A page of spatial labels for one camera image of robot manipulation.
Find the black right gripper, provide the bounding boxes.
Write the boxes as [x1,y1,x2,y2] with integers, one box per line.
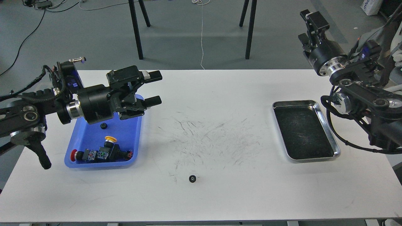
[298,9,346,76]

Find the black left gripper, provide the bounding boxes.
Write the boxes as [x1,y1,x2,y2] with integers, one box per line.
[66,66,162,124]

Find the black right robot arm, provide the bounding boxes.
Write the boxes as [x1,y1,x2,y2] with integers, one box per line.
[298,9,401,155]

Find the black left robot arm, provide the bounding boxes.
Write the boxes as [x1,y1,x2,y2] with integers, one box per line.
[1,57,162,169]

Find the white box on floor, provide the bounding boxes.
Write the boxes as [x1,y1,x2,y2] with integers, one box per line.
[361,0,383,16]

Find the black right stand legs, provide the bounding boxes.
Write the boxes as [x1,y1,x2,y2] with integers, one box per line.
[239,0,257,60]

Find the black stand legs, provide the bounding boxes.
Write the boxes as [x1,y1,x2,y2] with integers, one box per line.
[239,0,257,60]
[128,0,151,60]

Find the grey backpack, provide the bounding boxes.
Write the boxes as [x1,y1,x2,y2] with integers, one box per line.
[348,22,399,83]

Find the black left stand legs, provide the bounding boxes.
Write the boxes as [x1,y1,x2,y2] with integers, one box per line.
[128,0,151,60]

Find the silver metal tray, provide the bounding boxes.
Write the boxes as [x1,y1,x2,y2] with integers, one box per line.
[272,100,341,163]

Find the yellow push button switch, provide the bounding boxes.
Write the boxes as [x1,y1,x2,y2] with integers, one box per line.
[97,136,133,162]

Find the red push button switch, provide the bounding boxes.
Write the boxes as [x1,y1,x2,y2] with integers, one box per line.
[69,149,97,163]

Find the white hanging cord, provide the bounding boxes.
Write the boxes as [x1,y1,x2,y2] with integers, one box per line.
[192,0,211,70]

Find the black floor cable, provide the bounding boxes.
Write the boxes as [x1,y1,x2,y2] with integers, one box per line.
[0,0,80,76]

